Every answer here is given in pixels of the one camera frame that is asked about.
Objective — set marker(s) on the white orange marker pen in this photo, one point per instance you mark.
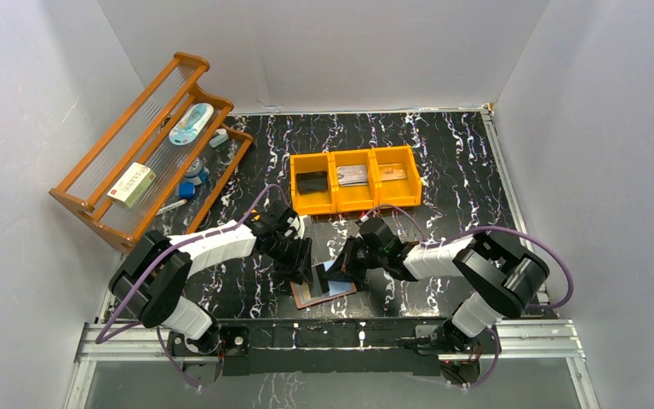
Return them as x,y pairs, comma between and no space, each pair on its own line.
172,206

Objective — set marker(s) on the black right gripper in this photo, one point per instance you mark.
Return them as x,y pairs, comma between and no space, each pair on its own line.
341,269

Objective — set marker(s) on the card stack middle bin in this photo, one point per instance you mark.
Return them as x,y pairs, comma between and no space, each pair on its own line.
352,175

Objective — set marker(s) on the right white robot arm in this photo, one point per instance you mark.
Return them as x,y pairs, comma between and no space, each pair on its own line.
504,274

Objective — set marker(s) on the blue white tape roll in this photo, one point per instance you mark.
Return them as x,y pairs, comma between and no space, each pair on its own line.
196,173

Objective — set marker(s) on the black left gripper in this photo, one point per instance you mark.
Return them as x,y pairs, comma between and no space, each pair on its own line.
291,255

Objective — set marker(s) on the black metal base rail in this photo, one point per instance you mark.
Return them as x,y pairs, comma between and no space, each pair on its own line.
336,345

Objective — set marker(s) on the white green medicine box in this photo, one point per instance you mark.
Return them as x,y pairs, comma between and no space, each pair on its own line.
133,183

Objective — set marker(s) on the yellow three-compartment bin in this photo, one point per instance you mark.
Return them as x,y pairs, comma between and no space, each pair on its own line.
402,193

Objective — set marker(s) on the blue white toothbrush package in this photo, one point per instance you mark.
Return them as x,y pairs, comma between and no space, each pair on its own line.
191,124

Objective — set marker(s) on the blue round cap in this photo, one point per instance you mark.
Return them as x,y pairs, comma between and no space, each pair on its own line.
186,190

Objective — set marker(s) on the pink leather card holder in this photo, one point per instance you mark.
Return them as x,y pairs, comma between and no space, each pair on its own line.
309,294

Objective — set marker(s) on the orange wooden shelf rack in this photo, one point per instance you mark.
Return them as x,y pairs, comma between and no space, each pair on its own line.
140,135

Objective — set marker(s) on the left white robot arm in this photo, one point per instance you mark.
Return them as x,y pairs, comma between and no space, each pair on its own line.
150,281

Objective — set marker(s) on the card in right bin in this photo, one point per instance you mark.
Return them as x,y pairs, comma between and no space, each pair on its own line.
392,172

